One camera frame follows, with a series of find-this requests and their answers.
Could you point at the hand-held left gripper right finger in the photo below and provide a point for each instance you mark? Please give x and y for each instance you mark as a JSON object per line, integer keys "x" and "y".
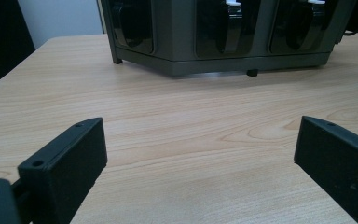
{"x": 341, "y": 161}

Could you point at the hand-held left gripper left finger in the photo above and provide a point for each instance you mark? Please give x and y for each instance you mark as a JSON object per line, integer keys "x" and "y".
{"x": 63, "y": 168}

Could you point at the dark grey spice rack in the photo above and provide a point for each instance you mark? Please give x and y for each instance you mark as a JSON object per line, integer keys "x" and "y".
{"x": 174, "y": 37}

